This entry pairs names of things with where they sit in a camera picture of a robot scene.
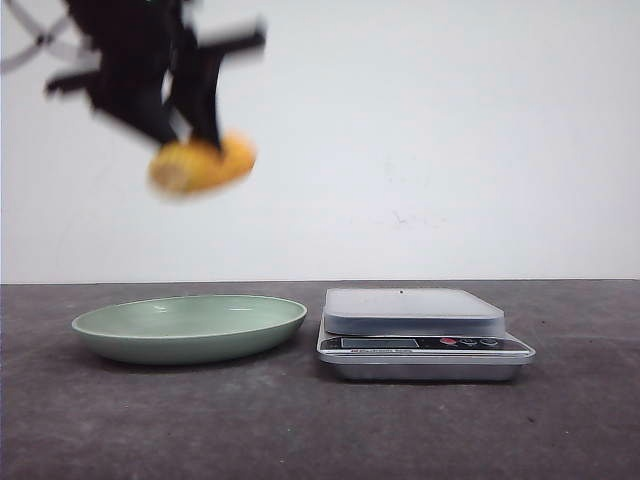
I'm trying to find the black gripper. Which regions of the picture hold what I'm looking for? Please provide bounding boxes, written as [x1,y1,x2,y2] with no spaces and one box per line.
[45,1,266,149]

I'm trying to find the yellow corn cob piece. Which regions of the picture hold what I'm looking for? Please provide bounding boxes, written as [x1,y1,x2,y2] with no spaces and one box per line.
[147,132,257,197]

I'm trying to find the green shallow plate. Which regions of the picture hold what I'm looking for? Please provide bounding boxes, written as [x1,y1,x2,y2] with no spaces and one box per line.
[71,294,308,366]

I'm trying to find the silver digital kitchen scale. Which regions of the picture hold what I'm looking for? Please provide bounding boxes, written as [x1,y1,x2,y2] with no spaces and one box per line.
[317,287,536,382]

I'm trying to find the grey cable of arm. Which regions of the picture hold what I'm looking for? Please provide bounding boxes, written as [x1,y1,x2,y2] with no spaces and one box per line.
[0,0,101,76]

